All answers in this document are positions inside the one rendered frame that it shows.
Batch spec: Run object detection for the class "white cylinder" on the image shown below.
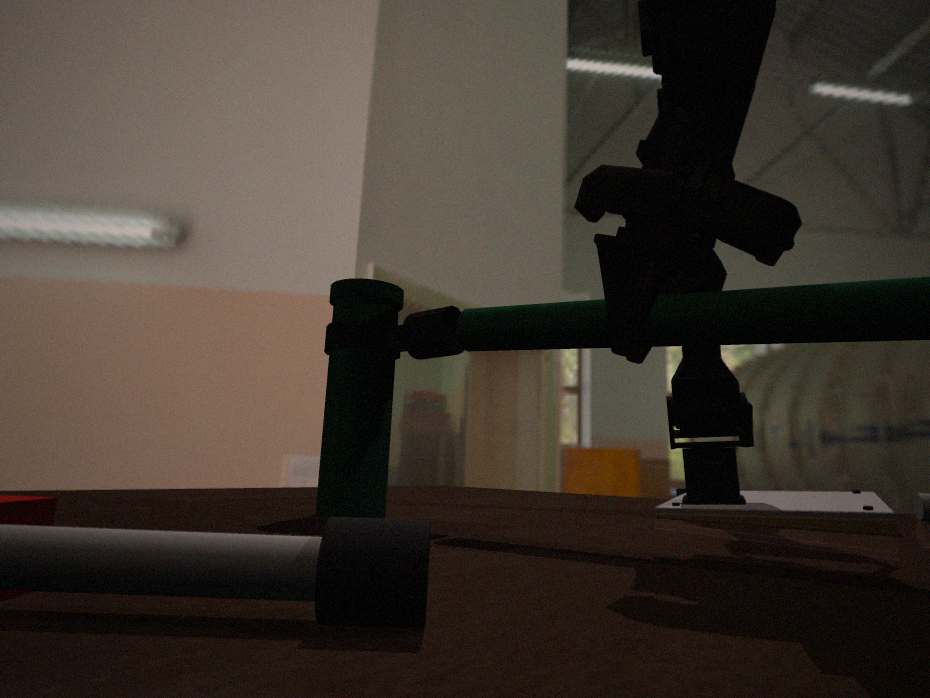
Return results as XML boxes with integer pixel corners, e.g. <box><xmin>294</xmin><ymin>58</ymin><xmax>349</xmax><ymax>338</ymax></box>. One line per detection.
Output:
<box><xmin>914</xmin><ymin>494</ymin><xmax>930</xmax><ymax>521</ymax></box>

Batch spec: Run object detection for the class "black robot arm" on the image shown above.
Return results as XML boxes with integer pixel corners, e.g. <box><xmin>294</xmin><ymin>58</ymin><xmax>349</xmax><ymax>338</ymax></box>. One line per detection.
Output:
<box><xmin>638</xmin><ymin>0</ymin><xmax>802</xmax><ymax>505</ymax></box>

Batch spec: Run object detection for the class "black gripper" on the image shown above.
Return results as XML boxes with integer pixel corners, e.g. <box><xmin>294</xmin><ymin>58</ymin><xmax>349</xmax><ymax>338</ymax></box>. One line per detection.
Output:
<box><xmin>574</xmin><ymin>124</ymin><xmax>736</xmax><ymax>364</ymax></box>

